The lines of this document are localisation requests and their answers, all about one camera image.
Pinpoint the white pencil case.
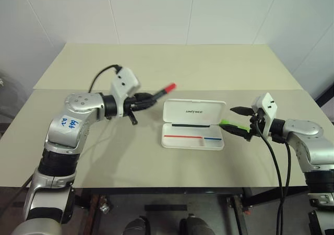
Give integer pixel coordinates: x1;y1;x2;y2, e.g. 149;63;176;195
161;98;227;151

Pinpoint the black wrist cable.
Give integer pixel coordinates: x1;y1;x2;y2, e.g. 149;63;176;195
271;134;293;215
88;64;122;93
254;114;287;235

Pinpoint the green marker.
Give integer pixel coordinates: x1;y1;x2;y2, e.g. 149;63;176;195
219;119;248;132

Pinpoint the dark rounded shape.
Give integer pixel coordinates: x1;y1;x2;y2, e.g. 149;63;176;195
179;213;215;235
123;215;151;235

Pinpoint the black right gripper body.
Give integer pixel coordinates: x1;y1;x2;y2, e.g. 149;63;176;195
246;109;265;143

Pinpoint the black flat strip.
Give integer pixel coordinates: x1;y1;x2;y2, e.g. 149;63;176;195
144;204;188;213

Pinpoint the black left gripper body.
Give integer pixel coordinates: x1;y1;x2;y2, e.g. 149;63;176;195
124;92;144;126

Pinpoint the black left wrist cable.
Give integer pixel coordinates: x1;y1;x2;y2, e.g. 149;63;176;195
88;64;122;93

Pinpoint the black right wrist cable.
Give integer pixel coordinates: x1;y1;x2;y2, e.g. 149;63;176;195
254;114;287;235
271;134;293;215

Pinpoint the black slanted bar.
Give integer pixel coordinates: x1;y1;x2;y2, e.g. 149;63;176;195
315;83;334;108

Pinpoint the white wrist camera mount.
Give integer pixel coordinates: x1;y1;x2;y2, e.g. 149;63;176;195
251;92;278;138
109;67;141;119

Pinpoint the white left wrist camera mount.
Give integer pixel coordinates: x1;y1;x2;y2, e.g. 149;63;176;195
109;67;141;119

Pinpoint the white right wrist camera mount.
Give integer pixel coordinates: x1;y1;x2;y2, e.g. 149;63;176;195
251;92;278;138

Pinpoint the red capped marker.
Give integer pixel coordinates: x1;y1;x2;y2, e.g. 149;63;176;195
152;83;177;101

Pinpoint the white label blue handwriting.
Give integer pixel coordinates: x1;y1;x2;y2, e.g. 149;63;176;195
57;113;85;134

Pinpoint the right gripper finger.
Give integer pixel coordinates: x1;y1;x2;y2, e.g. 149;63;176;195
221;125;250;142
229;106;254;116

